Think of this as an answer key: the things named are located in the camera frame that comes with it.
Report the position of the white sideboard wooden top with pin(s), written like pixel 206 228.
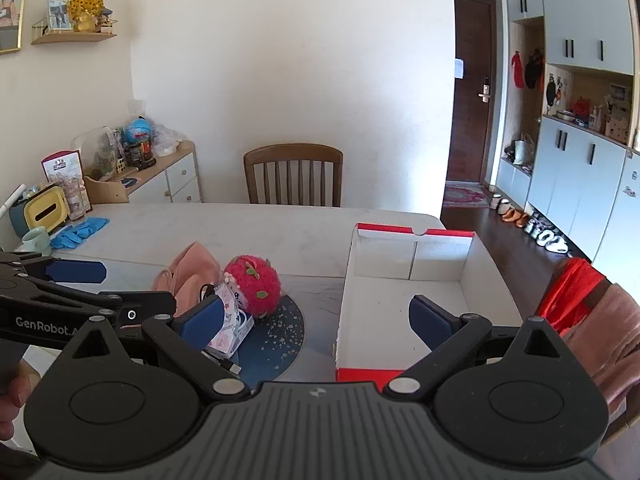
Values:
pixel 180 180

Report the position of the small figurine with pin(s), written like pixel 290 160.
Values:
pixel 106 19

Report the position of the red bordered card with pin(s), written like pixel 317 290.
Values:
pixel 62 162

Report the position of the white paper note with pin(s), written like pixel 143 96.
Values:
pixel 460 68

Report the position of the black red hanging bag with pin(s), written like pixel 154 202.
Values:
pixel 534 70

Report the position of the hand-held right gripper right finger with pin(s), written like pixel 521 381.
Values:
pixel 431 322

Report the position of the gold framed wall poster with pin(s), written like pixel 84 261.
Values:
pixel 10 5

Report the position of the orange slipper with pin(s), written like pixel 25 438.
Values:
pixel 522 221
pixel 510 216

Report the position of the small photo card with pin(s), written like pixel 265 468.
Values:
pixel 58 14

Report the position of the white red-rimmed cardboard box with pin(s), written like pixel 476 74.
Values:
pixel 400 305

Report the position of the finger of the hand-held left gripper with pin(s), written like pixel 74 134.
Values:
pixel 75 271
pixel 150 304

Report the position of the yellow tissue box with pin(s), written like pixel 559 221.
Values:
pixel 45 210

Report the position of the blue rubber glove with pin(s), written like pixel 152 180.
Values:
pixel 92 225
pixel 65 240

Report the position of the blue globe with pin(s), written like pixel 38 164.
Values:
pixel 136 130

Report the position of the person's left hand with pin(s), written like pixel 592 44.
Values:
pixel 12 397

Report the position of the golden flower ornament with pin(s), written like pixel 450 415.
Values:
pixel 86 5

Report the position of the dark small gadget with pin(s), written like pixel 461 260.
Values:
pixel 139 155

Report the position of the cardboard toy house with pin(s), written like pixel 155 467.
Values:
pixel 617 127

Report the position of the green mug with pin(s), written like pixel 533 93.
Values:
pixel 35 241

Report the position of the patterned red rug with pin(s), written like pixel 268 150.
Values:
pixel 465 196

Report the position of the white slipper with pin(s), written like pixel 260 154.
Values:
pixel 505 206
pixel 495 202

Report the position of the pink towel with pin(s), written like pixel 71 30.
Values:
pixel 605 340

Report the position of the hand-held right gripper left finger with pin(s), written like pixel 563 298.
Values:
pixel 202 322

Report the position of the clear plastic bag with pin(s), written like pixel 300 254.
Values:
pixel 167 140
pixel 100 150

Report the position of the pink printed pouch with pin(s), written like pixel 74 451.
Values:
pixel 229 330

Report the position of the white stick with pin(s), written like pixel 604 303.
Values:
pixel 12 200

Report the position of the clear glass cup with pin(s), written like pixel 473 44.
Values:
pixel 75 200

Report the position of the dark blue round mat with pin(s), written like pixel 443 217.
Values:
pixel 280 345

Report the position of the dark teal container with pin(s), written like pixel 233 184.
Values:
pixel 19 220

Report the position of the metal door lock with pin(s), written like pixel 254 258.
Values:
pixel 483 89

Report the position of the red hanging garment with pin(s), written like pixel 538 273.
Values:
pixel 517 70

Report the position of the white black shoe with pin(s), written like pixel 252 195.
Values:
pixel 536 231
pixel 556 244

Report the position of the pink strawberry plush toy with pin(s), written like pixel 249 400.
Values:
pixel 255 285

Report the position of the white handbag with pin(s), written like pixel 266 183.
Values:
pixel 523 151

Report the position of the light blue built-in cabinet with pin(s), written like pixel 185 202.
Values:
pixel 580 170

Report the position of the dark brown door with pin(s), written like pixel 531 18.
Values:
pixel 470 130

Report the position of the pink knit cloth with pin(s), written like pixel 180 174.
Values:
pixel 192 270

